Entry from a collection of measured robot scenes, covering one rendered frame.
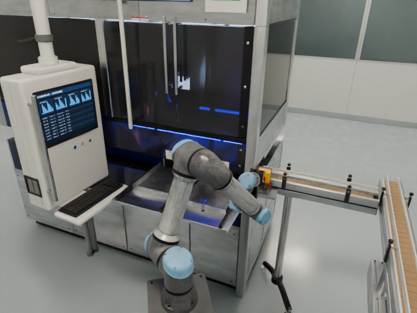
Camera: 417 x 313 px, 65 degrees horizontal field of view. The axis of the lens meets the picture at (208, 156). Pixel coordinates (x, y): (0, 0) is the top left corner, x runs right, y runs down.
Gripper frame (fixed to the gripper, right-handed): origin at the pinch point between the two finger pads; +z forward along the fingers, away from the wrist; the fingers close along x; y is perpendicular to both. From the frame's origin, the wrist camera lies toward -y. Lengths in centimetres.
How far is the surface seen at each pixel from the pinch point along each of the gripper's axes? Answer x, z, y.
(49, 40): 112, -51, 54
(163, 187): 56, -3, -15
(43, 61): 115, -50, 43
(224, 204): 16.4, -5.0, -15.7
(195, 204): 29.9, -14.5, -17.8
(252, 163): 6.5, 3.8, 9.2
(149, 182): 67, -2, -14
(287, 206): -14.5, 30.6, -13.9
